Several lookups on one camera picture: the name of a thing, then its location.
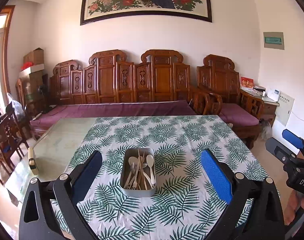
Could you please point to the beige block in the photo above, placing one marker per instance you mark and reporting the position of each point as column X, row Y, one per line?
column 33, row 162

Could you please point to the grey wall box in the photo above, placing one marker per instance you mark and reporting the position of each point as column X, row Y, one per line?
column 273, row 40

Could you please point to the small white box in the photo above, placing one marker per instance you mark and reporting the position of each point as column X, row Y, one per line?
column 259, row 89

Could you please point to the white electrical panel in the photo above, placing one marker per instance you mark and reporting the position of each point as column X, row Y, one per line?
column 284, row 107

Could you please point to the carved wooden armchair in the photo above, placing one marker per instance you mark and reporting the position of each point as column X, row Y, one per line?
column 218, row 77

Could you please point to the black fan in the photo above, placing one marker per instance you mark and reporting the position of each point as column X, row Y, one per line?
column 43, row 90

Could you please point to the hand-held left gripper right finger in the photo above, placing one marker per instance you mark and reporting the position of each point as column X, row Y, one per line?
column 215, row 175

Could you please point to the carved wooden sofa bench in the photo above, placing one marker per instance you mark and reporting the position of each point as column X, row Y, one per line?
column 107, row 80

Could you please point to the wooden dining chair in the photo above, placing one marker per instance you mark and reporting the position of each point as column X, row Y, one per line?
column 6, row 130

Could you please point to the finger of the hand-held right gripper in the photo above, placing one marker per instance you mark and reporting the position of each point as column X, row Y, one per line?
column 277, row 148
column 292, row 136

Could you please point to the wooden side table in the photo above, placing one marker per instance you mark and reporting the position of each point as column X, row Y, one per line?
column 268, row 108

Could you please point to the flat white box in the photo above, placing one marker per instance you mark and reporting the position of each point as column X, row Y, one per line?
column 34, row 69

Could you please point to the large cardboard box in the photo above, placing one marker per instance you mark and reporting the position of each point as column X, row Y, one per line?
column 34, row 85

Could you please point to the person's right hand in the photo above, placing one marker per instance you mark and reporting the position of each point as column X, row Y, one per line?
column 293, row 205

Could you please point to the small cardboard box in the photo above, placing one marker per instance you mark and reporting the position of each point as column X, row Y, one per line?
column 34, row 56

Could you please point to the leaf print tablecloth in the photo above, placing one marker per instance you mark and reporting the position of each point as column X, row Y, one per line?
column 167, row 135

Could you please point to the red desk calendar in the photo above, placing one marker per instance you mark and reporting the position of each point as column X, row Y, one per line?
column 246, row 83

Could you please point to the purple armchair cushion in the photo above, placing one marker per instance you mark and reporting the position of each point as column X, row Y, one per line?
column 238, row 113

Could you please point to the grey metal container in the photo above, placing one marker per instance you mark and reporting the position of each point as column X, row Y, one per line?
column 137, row 192

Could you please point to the white telephone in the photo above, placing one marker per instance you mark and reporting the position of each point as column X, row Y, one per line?
column 273, row 95

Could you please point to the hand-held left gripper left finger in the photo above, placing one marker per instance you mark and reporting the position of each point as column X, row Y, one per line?
column 88, row 173

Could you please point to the clear plastic bag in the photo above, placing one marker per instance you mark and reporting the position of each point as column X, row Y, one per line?
column 266, row 131
column 16, row 107

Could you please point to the wooden door frame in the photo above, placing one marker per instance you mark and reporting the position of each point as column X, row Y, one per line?
column 8, row 42

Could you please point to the framed peacock flower painting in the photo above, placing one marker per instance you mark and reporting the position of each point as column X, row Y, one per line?
column 147, row 0

